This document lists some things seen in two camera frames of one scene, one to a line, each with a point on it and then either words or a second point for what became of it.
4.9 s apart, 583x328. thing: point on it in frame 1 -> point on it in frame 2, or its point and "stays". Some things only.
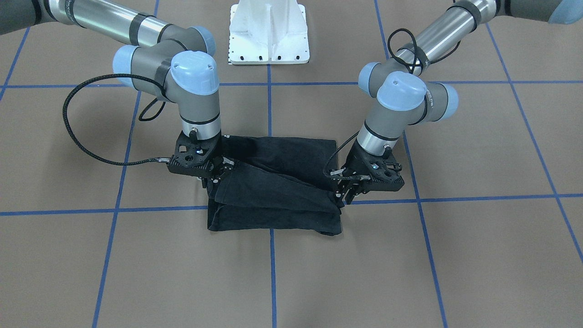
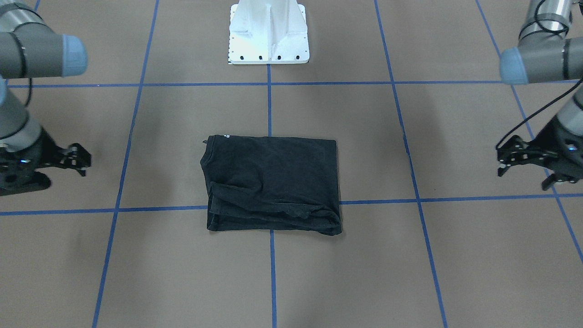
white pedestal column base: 268,32 stays
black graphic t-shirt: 269,183 stays
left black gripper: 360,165 -> 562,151
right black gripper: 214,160 -> 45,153
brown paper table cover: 487,232 stays
